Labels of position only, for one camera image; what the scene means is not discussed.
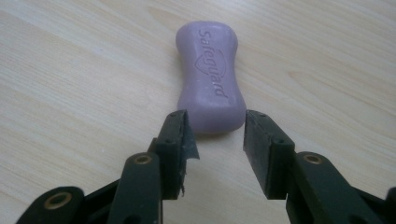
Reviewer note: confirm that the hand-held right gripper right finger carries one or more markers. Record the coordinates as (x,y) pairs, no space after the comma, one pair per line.
(267,155)

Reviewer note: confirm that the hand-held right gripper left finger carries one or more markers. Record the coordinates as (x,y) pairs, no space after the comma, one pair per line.
(170,155)

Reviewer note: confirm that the purple soap bar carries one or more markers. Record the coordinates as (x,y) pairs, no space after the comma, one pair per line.
(208,74)

